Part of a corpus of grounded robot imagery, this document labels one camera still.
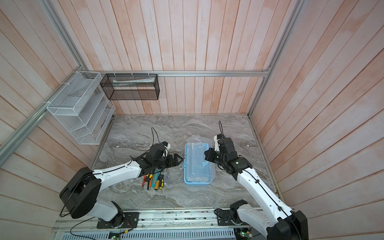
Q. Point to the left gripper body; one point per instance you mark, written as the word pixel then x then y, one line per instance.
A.
pixel 164 162

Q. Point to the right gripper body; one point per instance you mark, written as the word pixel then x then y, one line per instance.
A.
pixel 222 160

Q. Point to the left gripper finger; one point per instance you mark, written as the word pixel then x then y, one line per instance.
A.
pixel 174 164
pixel 178 158

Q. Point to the blue translucent plastic toolbox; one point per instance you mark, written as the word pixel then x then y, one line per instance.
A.
pixel 195 173

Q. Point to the short yellow black screwdriver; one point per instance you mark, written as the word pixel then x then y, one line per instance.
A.
pixel 161 182

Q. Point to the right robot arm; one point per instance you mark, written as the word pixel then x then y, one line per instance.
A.
pixel 277 221

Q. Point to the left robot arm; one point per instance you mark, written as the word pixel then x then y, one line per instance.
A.
pixel 80 194

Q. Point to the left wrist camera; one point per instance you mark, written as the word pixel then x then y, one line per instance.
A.
pixel 167 147

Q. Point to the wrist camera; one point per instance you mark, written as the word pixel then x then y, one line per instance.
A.
pixel 216 138
pixel 167 147

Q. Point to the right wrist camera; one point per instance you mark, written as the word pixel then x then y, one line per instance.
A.
pixel 216 138

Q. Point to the yellow black handled screwdriver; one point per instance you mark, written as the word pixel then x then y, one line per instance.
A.
pixel 149 179

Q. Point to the red handled hex key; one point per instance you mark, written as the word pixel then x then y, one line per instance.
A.
pixel 144 182

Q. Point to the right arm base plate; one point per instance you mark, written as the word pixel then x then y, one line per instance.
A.
pixel 227 218

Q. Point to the aluminium front rail frame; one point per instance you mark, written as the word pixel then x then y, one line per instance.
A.
pixel 182 224

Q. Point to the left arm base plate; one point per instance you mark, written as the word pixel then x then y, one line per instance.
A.
pixel 122 220

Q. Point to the black mesh wall basket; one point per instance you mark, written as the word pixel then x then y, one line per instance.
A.
pixel 131 87

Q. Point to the white wire mesh shelf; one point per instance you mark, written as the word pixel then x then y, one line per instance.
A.
pixel 81 110

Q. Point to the horizontal aluminium wall rail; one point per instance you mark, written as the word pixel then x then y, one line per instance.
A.
pixel 194 73

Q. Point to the left aluminium wall rail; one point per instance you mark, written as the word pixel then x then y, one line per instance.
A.
pixel 21 134

